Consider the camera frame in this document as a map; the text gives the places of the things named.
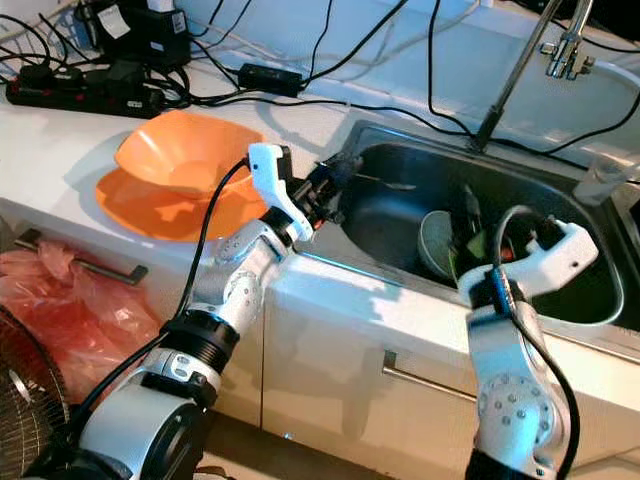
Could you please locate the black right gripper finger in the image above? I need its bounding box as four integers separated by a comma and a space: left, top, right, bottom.
460, 183, 489, 246

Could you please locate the orange bowl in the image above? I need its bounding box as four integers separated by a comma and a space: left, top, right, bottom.
115, 108, 263, 203

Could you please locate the steel kitchen sink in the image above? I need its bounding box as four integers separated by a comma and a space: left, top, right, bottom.
310, 118, 640, 353

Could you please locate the white kitchen cabinet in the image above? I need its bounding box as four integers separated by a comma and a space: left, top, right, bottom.
0, 190, 640, 480

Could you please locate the grey bowl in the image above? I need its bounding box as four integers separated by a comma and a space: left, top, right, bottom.
419, 208, 461, 283

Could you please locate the green plate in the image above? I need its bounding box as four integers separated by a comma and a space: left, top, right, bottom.
450, 228, 493, 283

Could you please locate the clear glass cup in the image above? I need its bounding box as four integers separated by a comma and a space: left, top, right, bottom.
572, 152, 634, 209

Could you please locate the black power adapter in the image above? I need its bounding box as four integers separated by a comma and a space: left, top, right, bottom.
237, 62, 307, 99

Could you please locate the red plastic bag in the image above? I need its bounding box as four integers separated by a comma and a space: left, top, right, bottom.
0, 248, 139, 403

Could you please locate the orange plate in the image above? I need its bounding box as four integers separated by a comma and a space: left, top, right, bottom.
94, 165, 267, 243

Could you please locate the black floor fan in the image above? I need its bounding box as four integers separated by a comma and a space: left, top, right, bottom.
0, 303, 63, 480

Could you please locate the chrome faucet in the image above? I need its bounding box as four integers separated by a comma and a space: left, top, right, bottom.
538, 0, 603, 83

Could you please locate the black power strip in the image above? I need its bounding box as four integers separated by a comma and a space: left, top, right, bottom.
5, 63, 167, 121

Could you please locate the black charger box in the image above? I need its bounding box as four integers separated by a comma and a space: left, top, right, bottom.
95, 0, 193, 71

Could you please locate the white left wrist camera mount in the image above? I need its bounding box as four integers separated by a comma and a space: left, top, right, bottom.
248, 142, 313, 244

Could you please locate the metal drawer handle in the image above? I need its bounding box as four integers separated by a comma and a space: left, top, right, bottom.
15, 227, 153, 288
380, 348, 483, 408

